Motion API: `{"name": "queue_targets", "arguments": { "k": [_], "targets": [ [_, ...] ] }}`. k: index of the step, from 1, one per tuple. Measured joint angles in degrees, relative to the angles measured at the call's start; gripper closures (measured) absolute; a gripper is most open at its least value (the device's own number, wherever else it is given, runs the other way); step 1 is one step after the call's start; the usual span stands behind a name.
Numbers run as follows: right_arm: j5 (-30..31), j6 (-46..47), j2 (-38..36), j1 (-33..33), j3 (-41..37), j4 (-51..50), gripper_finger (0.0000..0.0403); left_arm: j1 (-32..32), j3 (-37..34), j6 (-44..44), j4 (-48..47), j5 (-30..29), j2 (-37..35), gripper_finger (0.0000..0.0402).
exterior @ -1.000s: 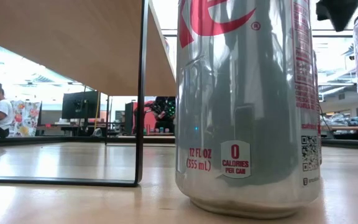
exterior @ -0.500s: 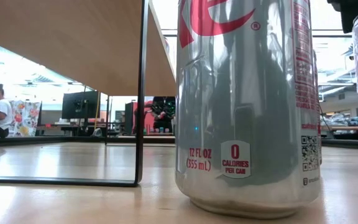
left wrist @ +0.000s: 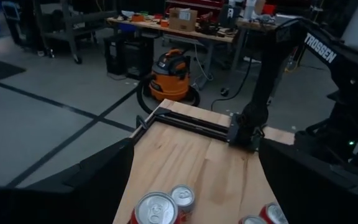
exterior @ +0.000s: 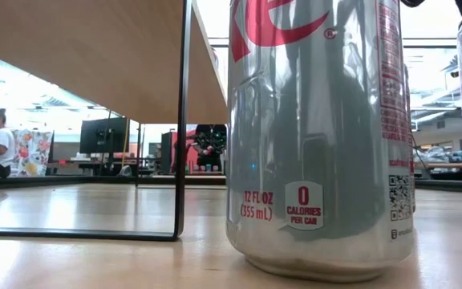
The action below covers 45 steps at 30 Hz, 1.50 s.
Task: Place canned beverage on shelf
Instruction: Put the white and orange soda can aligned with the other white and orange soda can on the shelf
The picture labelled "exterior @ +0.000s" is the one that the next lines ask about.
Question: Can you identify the orange cloth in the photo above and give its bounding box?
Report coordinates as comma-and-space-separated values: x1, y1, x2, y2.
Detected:
170, 130, 200, 173

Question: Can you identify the black computer monitor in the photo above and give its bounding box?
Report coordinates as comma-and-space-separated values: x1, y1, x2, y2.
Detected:
79, 116, 130, 155

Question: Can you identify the wooden workbench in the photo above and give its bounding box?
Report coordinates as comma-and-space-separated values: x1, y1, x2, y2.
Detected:
414, 161, 462, 169

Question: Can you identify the pile of fabric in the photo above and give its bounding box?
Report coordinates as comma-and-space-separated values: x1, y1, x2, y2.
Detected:
414, 144, 462, 164

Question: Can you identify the wooden shelf with black legs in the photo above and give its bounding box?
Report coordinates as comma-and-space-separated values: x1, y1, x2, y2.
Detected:
0, 0, 229, 242

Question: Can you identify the yellow pole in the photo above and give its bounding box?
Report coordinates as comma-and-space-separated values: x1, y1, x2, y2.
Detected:
121, 118, 131, 168

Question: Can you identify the silver diet soda can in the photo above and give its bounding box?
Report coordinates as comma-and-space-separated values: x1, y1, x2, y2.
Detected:
225, 0, 415, 284

